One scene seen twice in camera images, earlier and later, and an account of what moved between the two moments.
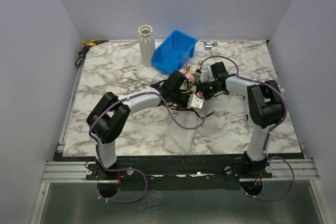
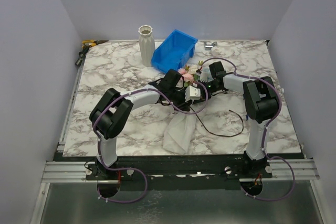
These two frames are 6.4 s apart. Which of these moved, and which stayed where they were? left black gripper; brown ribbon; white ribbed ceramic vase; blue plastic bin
Moved: brown ribbon
Stayed: left black gripper; blue plastic bin; white ribbed ceramic vase
